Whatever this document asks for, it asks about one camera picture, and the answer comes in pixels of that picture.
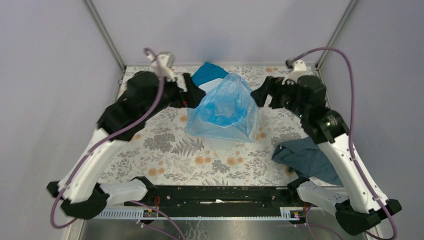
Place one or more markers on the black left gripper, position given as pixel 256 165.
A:
pixel 191 98

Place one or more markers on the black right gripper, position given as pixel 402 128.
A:
pixel 259 95

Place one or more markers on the blue plastic trash bag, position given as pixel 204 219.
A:
pixel 245 117

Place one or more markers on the white plastic trash bin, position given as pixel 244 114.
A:
pixel 217 108

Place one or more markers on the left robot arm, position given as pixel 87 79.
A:
pixel 79 194

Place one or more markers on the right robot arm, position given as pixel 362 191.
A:
pixel 364 206

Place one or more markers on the bright blue folded cloth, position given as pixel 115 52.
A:
pixel 207 73

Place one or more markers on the floral patterned table mat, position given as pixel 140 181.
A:
pixel 166 155

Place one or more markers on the grey-blue crumpled cloth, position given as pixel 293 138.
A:
pixel 306 159

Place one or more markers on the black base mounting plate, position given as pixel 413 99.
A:
pixel 173 196

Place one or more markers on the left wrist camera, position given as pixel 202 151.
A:
pixel 162 65

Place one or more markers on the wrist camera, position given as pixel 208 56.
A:
pixel 298 69
pixel 162 65

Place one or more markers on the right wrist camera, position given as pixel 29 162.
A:
pixel 298 69

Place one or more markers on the aluminium rail front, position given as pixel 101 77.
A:
pixel 213 212

